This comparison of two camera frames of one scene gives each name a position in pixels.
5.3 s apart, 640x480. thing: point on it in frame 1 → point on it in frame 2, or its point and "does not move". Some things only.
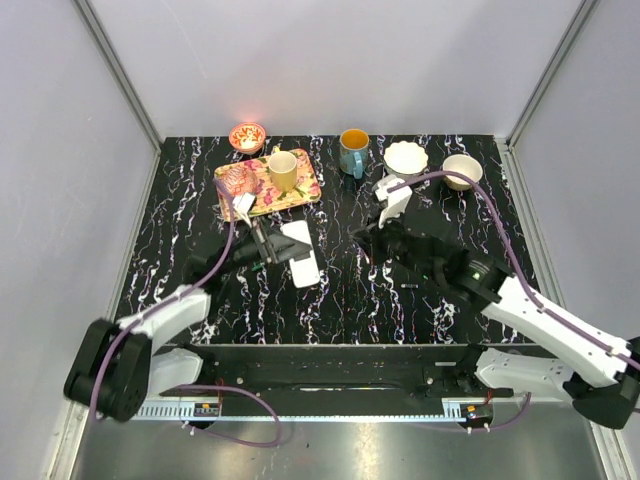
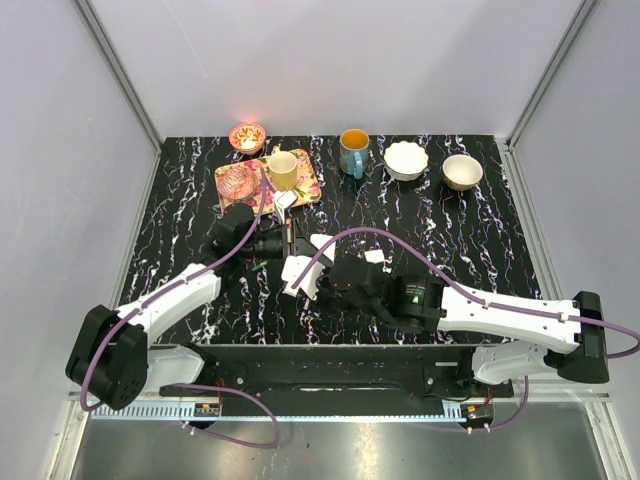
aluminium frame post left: x=120 y=73 does not move
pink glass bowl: x=236 y=180 does not move
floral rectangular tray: x=269 y=199 does not move
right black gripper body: x=393 y=231 → x=379 y=311
